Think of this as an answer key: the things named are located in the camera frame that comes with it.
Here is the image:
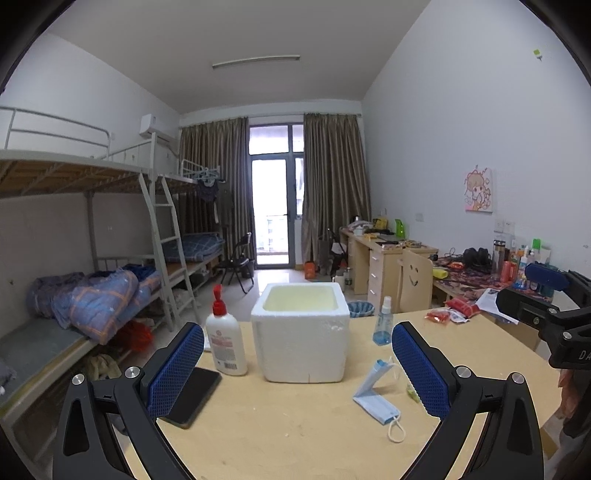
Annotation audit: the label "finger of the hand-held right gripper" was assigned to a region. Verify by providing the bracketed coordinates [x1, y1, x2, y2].
[525, 261, 591, 308]
[495, 288, 563, 331]

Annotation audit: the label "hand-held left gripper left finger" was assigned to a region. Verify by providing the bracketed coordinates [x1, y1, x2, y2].
[52, 322, 206, 480]

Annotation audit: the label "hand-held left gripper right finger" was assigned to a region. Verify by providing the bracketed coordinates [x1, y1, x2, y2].
[391, 321, 546, 480]

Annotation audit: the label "white foam box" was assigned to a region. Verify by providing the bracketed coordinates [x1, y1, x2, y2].
[250, 282, 350, 384]

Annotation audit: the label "cluster of toiletry bottles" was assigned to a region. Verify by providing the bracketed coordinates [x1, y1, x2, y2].
[503, 237, 556, 297]

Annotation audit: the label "black smartphone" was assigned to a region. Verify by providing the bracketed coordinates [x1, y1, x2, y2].
[163, 366, 223, 428]

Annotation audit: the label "white paper sheet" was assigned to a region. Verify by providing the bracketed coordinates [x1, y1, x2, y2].
[475, 288, 520, 325]

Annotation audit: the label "steel thermos bottle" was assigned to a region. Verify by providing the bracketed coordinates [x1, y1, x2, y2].
[491, 239, 507, 278]

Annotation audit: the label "red cloth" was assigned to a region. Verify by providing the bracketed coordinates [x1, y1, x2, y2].
[120, 319, 154, 353]

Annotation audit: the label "blue face mask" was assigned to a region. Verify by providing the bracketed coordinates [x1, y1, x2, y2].
[353, 359, 410, 443]

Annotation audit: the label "white lotion bottle red pump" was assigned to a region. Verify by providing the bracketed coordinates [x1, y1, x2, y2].
[205, 284, 249, 376]

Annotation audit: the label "blue spray bottle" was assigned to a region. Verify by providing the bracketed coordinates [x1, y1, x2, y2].
[372, 296, 394, 346]

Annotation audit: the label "desk with patterned cloth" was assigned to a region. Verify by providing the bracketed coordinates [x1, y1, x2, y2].
[431, 256, 557, 319]

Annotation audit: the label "large red snack packet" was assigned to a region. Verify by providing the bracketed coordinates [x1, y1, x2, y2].
[445, 296, 481, 319]

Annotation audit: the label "black headphones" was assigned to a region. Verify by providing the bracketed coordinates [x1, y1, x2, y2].
[462, 247, 493, 269]

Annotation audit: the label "beige cloth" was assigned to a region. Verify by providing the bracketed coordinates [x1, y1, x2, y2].
[82, 354, 123, 380]

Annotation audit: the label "wooden chair with smiley back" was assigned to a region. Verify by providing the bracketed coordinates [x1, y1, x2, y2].
[396, 248, 435, 315]

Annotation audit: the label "small grey metal bunk bed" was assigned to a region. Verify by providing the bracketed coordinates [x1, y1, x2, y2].
[159, 159, 227, 297]

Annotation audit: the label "blue plaid quilt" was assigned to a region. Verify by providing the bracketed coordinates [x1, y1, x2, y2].
[25, 270, 163, 343]

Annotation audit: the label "light wooden desk with drawers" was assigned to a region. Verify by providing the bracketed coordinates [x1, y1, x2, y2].
[339, 226, 440, 297]

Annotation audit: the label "black folding chair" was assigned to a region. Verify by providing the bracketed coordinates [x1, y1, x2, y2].
[214, 232, 256, 293]

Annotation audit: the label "folded blue checked bedding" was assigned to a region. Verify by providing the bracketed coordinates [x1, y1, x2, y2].
[161, 232, 226, 264]

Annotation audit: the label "black metal rack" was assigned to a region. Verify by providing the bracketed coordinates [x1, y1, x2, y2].
[325, 228, 352, 278]

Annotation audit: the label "grey metal bed ladder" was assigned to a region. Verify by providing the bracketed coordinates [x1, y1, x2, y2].
[138, 172, 201, 331]

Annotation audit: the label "dark hanging clothes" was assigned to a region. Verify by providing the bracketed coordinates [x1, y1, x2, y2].
[196, 177, 232, 227]

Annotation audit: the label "glass balcony door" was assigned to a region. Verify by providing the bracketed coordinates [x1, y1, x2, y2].
[248, 123, 306, 269]

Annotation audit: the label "brown curtain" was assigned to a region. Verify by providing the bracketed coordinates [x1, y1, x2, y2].
[303, 113, 372, 274]
[178, 117, 250, 274]

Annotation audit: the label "large grey metal bunk bed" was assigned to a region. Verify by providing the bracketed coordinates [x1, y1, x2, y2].
[0, 106, 209, 462]

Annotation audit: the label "white air conditioner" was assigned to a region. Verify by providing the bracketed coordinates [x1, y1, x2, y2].
[139, 113, 177, 140]

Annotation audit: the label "long ceiling light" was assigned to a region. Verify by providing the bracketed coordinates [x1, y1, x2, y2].
[212, 55, 301, 70]

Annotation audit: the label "cartoon wall poster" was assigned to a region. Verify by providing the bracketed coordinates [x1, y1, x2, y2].
[465, 165, 494, 213]

